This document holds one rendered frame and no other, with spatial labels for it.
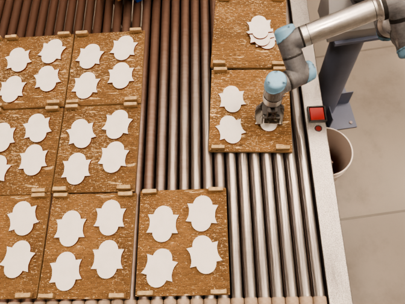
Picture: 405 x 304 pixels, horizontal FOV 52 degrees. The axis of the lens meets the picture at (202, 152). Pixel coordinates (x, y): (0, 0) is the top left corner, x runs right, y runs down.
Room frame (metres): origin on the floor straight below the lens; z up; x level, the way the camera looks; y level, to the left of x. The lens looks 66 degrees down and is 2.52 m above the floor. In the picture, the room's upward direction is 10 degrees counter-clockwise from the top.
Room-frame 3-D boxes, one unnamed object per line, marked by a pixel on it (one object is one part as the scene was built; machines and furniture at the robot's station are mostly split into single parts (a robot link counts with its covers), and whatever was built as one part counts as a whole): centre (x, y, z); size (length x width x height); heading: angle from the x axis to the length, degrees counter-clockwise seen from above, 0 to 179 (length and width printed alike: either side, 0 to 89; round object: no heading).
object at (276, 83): (0.79, -0.30, 1.24); 0.09 x 0.08 x 0.11; 105
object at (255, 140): (0.88, -0.24, 0.93); 0.41 x 0.35 x 0.02; 168
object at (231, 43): (1.30, -0.32, 0.93); 0.41 x 0.35 x 0.02; 167
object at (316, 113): (0.81, -0.52, 0.92); 0.06 x 0.06 x 0.01; 82
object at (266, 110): (0.79, -0.30, 1.08); 0.09 x 0.08 x 0.12; 168
